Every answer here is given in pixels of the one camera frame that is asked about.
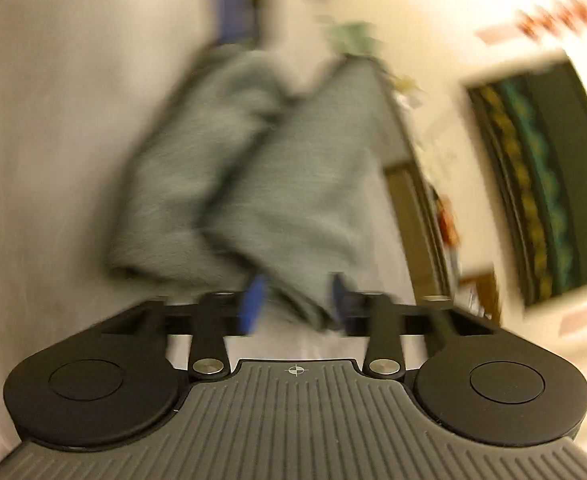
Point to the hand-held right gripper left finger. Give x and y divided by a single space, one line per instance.
253 305

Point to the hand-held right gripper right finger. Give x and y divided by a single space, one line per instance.
339 302

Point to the grey knitted sweater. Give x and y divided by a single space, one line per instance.
283 175

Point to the long grey sideboard cabinet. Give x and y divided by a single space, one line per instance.
416 220

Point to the brown box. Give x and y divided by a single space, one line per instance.
479 292

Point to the light grey bed sheet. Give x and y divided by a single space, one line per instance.
58 150

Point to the dark wall painting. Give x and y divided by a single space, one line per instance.
543 180

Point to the red wall decoration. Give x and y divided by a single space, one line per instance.
558 16

